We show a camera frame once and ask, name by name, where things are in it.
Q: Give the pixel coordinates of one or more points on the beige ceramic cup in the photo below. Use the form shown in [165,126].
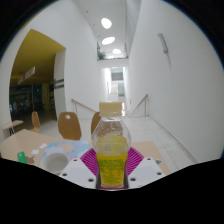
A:
[55,162]

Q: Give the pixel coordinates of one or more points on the dark striped wall sign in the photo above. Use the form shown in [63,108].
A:
[59,83]

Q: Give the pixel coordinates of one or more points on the wooden stair handrail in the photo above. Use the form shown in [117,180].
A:
[141,100]
[83,106]

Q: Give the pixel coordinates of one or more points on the small white paper card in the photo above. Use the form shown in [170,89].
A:
[35,152]
[43,145]

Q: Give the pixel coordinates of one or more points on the white hanging sign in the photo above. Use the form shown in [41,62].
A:
[26,75]

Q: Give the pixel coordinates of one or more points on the round ceiling lights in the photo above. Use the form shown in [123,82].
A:
[108,40]

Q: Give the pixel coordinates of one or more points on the clear bottle with yellow label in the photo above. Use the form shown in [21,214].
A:
[111,156]

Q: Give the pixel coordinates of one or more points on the small brown picture card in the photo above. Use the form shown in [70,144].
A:
[30,160]

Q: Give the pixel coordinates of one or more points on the small green box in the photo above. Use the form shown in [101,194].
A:
[22,157]

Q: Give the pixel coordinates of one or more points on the green balcony plant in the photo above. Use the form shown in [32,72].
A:
[101,55]

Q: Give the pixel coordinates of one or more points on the light wooden side table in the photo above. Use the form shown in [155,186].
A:
[11,125]

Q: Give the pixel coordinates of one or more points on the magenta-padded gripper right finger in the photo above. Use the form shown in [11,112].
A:
[146,170]

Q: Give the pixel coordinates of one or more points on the dark shop shelf unit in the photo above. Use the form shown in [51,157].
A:
[25,100]

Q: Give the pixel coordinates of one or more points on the rectangular picture card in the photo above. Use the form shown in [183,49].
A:
[158,162]

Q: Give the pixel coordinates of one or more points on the wooden chair with oval hole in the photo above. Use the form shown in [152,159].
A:
[69,128]
[95,121]

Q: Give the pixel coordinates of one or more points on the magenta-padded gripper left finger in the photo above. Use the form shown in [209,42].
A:
[76,171]

